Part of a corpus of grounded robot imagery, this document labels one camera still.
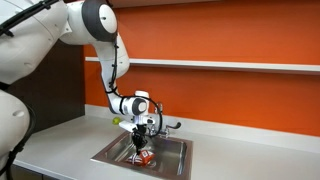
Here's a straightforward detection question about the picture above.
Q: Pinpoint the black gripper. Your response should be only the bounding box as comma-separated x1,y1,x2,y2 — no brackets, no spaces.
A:
131,124,150,157

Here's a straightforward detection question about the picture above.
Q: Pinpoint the red snack packet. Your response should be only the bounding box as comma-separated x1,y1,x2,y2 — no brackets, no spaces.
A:
125,149,156,167

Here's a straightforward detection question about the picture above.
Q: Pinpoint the stainless steel sink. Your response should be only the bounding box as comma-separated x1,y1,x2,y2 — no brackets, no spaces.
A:
90,129,194,180

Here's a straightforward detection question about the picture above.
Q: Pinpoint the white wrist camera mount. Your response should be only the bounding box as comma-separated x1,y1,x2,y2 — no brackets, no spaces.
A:
118,114,156,133

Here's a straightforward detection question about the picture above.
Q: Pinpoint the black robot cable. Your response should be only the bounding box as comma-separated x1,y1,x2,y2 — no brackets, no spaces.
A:
104,39,165,138

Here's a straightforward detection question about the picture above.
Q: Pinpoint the chrome faucet with black handles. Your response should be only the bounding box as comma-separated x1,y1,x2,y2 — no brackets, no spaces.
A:
146,101,183,140

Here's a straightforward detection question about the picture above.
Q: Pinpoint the dark brown wall panel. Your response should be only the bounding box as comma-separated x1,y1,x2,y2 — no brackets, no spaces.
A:
4,39,86,134

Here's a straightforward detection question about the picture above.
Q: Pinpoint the long white wall shelf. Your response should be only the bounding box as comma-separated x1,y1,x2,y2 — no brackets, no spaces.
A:
84,56,320,76

